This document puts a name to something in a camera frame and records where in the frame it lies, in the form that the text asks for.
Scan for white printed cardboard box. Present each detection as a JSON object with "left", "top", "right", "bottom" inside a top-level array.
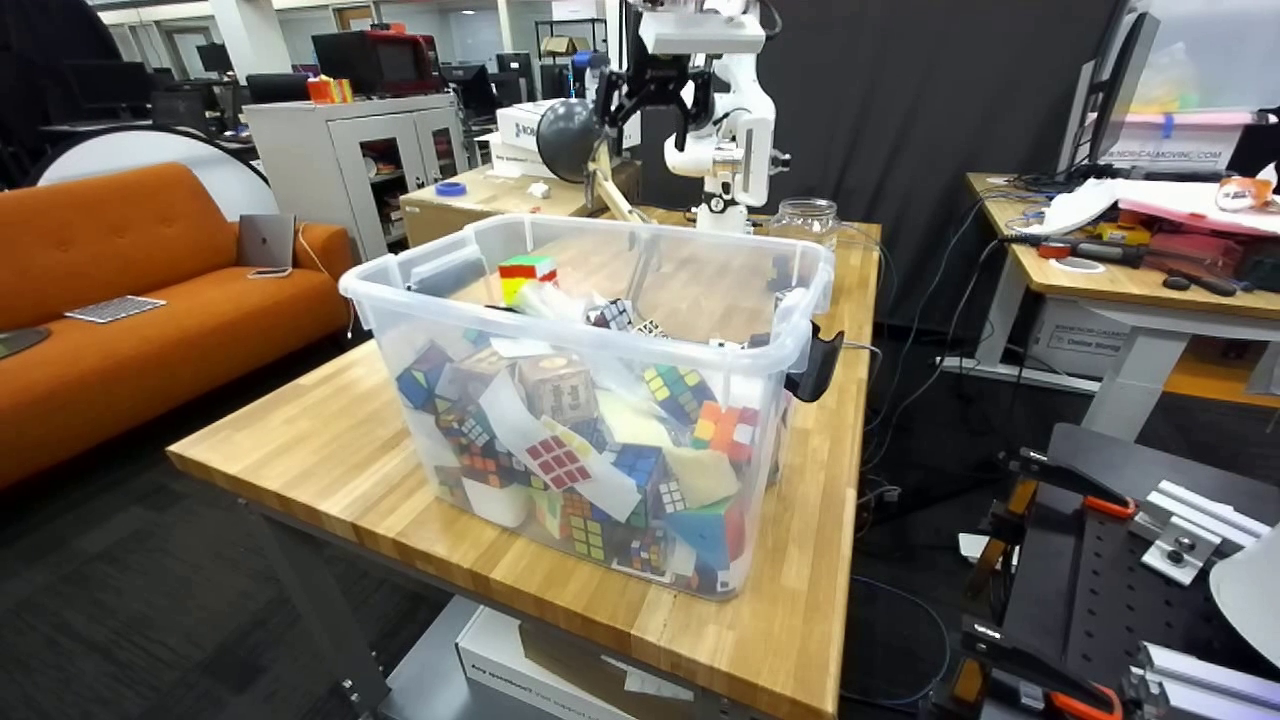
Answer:
[{"left": 494, "top": 95, "right": 643, "bottom": 158}]

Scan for black computer monitor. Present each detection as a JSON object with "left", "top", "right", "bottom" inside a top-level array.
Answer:
[{"left": 1055, "top": 5, "right": 1164, "bottom": 185}]

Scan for white cabinet with glass doors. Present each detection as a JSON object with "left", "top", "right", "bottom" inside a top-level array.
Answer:
[{"left": 240, "top": 87, "right": 473, "bottom": 261}]

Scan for blue green yellow puzzle cube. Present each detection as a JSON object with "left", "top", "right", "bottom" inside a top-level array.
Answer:
[{"left": 636, "top": 361, "right": 716, "bottom": 426}]

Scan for desk lamp with wooden arms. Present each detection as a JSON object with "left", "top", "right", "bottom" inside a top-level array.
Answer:
[{"left": 534, "top": 95, "right": 656, "bottom": 227}]

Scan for wooden puzzle cube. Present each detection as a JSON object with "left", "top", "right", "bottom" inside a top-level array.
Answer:
[{"left": 514, "top": 353, "right": 601, "bottom": 426}]

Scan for red tool case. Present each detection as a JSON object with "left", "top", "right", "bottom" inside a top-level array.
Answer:
[{"left": 1142, "top": 223, "right": 1252, "bottom": 285}]

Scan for white round chair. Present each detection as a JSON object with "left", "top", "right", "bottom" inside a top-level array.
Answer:
[{"left": 38, "top": 126, "right": 279, "bottom": 223}]

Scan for dark flat pad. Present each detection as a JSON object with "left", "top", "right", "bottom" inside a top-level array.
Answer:
[{"left": 0, "top": 326, "right": 58, "bottom": 363}]

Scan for red white puzzle cube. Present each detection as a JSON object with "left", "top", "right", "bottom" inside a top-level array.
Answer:
[{"left": 521, "top": 430, "right": 597, "bottom": 496}]

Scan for black white checkered cube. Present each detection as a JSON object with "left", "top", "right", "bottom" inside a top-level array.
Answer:
[{"left": 584, "top": 294, "right": 656, "bottom": 338}]

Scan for clear plastic storage bin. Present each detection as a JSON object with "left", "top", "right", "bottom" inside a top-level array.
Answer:
[{"left": 337, "top": 213, "right": 848, "bottom": 600}]

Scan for multicolour puzzle cube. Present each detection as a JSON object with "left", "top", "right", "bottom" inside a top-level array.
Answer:
[{"left": 558, "top": 492, "right": 624, "bottom": 564}]

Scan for orange red puzzle cube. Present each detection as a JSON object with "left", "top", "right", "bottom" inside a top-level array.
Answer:
[{"left": 693, "top": 400, "right": 759, "bottom": 466}]

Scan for dark blue puzzle cube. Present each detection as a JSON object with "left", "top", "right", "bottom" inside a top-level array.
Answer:
[{"left": 396, "top": 339, "right": 455, "bottom": 417}]

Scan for black curtain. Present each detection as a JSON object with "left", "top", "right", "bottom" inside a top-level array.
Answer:
[{"left": 619, "top": 0, "right": 1132, "bottom": 338}]

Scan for black mounting plate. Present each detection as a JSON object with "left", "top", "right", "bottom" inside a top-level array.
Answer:
[{"left": 998, "top": 419, "right": 1280, "bottom": 720}]

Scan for wooden desk with white legs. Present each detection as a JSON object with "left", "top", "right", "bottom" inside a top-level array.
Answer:
[{"left": 934, "top": 168, "right": 1280, "bottom": 443}]

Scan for orange sofa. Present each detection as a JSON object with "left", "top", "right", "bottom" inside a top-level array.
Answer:
[{"left": 0, "top": 160, "right": 365, "bottom": 496}]

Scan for grey tablet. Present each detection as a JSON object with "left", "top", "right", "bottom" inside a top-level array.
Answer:
[{"left": 237, "top": 213, "right": 299, "bottom": 285}]

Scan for white storage box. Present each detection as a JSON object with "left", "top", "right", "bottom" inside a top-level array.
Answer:
[{"left": 1099, "top": 110, "right": 1261, "bottom": 182}]

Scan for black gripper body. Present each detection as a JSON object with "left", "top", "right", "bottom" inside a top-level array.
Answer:
[{"left": 611, "top": 51, "right": 704, "bottom": 104}]

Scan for orange handled clamp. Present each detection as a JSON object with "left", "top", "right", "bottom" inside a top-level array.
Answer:
[
  {"left": 1004, "top": 447, "right": 1150, "bottom": 529},
  {"left": 956, "top": 623, "right": 1135, "bottom": 720}
]

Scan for white plain cardboard box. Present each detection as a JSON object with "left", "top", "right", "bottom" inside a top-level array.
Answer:
[{"left": 485, "top": 138, "right": 591, "bottom": 185}]

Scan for grey flat book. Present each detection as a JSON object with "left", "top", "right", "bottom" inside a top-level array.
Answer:
[{"left": 60, "top": 294, "right": 174, "bottom": 328}]

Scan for aluminium extrusion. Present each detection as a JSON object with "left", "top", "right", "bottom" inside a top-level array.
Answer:
[
  {"left": 1130, "top": 637, "right": 1280, "bottom": 720},
  {"left": 1130, "top": 476, "right": 1273, "bottom": 594}
]

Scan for orange container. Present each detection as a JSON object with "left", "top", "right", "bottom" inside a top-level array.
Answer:
[{"left": 306, "top": 72, "right": 360, "bottom": 110}]

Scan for black boxy appliance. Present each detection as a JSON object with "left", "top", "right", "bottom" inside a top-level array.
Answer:
[{"left": 313, "top": 24, "right": 447, "bottom": 100}]

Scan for white papers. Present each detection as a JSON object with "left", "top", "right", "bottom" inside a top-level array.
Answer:
[{"left": 1016, "top": 176, "right": 1132, "bottom": 245}]

